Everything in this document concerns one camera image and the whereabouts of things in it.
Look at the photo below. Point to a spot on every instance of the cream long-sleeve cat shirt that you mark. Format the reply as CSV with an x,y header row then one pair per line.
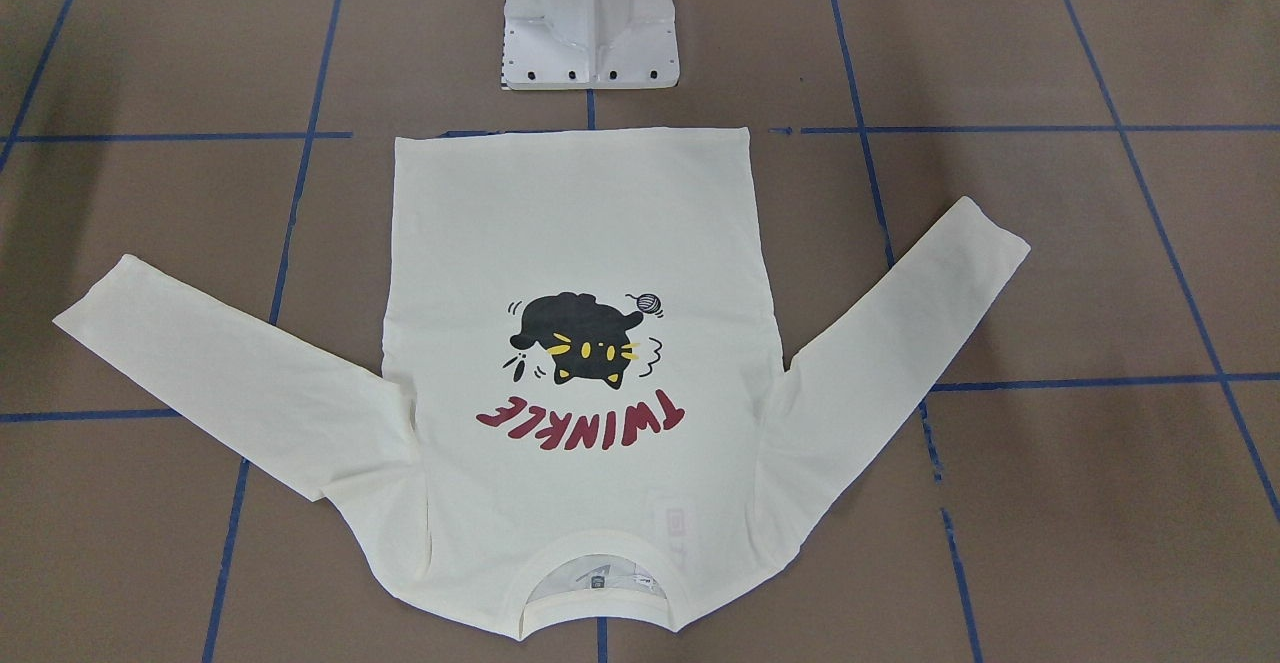
x,y
582,408

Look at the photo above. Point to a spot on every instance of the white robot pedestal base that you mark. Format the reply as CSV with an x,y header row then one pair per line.
x,y
589,44

